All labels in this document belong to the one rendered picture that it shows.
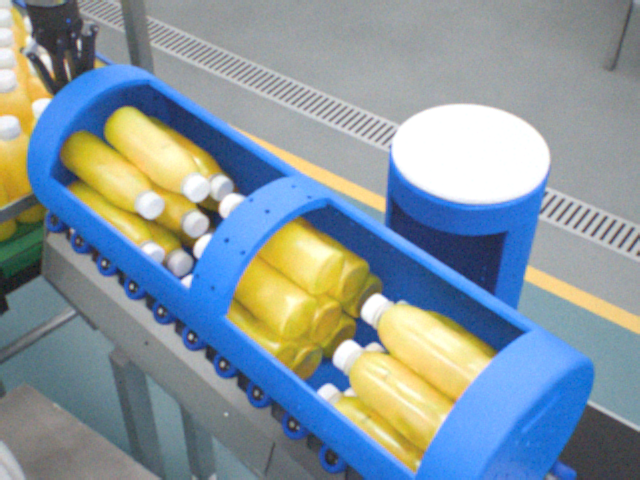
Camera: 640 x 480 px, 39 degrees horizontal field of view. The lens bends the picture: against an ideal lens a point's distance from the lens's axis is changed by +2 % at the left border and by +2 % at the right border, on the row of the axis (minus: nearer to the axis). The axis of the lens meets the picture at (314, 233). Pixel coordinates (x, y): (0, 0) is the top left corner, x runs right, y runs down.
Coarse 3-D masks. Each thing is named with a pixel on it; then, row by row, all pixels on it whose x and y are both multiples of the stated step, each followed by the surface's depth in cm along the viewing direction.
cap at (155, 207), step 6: (150, 192) 139; (144, 198) 138; (150, 198) 138; (156, 198) 138; (138, 204) 138; (144, 204) 137; (150, 204) 138; (156, 204) 139; (162, 204) 140; (144, 210) 137; (150, 210) 138; (156, 210) 139; (162, 210) 140; (144, 216) 138; (150, 216) 139; (156, 216) 140
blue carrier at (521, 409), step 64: (64, 128) 139; (192, 128) 157; (64, 192) 139; (256, 192) 123; (320, 192) 126; (128, 256) 132; (192, 256) 153; (384, 256) 134; (192, 320) 126; (512, 320) 109; (320, 384) 133; (512, 384) 100; (576, 384) 109; (448, 448) 100; (512, 448) 101
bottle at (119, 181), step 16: (64, 144) 146; (80, 144) 145; (96, 144) 145; (64, 160) 146; (80, 160) 144; (96, 160) 142; (112, 160) 142; (80, 176) 145; (96, 176) 141; (112, 176) 140; (128, 176) 139; (144, 176) 141; (112, 192) 139; (128, 192) 138; (144, 192) 139; (128, 208) 140
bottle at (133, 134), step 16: (128, 112) 143; (112, 128) 142; (128, 128) 141; (144, 128) 140; (160, 128) 142; (112, 144) 144; (128, 144) 140; (144, 144) 139; (160, 144) 138; (176, 144) 139; (128, 160) 142; (144, 160) 138; (160, 160) 136; (176, 160) 136; (192, 160) 138; (160, 176) 137; (176, 176) 136; (192, 176) 136; (176, 192) 138
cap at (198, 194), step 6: (192, 180) 135; (198, 180) 135; (204, 180) 136; (186, 186) 135; (192, 186) 135; (198, 186) 135; (204, 186) 136; (210, 186) 137; (186, 192) 135; (192, 192) 135; (198, 192) 136; (204, 192) 137; (192, 198) 136; (198, 198) 137
